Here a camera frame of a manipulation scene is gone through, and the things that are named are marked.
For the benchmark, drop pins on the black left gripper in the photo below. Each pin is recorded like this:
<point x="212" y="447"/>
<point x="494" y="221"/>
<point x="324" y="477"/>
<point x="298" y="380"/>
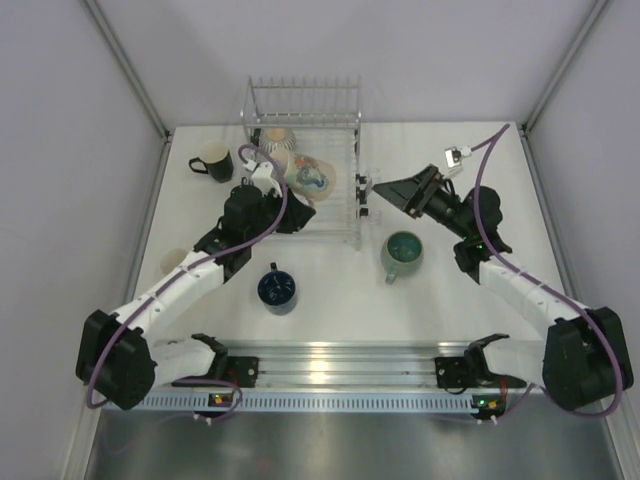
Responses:
<point x="295" y="214"/>

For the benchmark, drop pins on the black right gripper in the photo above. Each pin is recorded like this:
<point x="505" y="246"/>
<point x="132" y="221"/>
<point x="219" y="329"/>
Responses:
<point x="414" y="194"/>

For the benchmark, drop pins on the tall cream painted mug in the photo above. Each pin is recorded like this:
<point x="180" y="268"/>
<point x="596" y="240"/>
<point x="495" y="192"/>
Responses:
<point x="306" y="176"/>

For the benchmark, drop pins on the green ceramic mug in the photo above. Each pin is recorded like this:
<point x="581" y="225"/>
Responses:
<point x="401" y="255"/>

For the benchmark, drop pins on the dark blue mug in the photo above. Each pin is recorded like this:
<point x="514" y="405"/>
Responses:
<point x="277" y="290"/>

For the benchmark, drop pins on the cream ribbed cup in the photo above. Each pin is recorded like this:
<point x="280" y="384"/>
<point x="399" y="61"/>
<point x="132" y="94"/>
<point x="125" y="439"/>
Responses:
<point x="272" y="139"/>

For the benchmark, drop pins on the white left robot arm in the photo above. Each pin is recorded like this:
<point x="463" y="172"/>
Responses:
<point x="123" y="355"/>

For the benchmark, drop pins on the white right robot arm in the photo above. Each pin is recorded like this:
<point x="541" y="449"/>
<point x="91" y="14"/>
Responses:
<point x="581" y="356"/>

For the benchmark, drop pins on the clear acrylic dish rack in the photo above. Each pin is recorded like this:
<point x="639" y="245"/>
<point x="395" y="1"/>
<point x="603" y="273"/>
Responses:
<point x="313" y="127"/>

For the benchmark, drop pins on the black mug cream interior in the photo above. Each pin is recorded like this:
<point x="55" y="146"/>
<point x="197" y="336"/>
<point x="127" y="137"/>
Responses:
<point x="214" y="159"/>

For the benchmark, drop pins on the yellow cream cup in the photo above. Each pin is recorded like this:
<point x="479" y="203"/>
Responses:
<point x="171" y="260"/>

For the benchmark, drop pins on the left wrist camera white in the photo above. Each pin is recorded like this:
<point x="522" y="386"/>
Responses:
<point x="263" y="176"/>

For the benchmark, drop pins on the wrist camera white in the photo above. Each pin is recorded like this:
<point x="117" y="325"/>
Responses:
<point x="263" y="176"/>
<point x="455" y="155"/>

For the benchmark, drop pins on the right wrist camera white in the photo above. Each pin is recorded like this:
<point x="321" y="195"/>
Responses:
<point x="455" y="155"/>

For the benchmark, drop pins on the aluminium mounting rail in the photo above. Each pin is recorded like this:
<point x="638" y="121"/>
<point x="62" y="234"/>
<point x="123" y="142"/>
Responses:
<point x="345" y="366"/>

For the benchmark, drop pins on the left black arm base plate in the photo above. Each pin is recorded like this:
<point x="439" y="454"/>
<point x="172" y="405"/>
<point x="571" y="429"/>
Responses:
<point x="239" y="370"/>

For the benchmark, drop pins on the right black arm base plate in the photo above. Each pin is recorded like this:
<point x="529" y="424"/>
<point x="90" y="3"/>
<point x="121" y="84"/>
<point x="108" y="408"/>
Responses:
<point x="454" y="374"/>

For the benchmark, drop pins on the grey slotted cable duct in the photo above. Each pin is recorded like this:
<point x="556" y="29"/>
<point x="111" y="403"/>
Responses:
<point x="431" y="403"/>

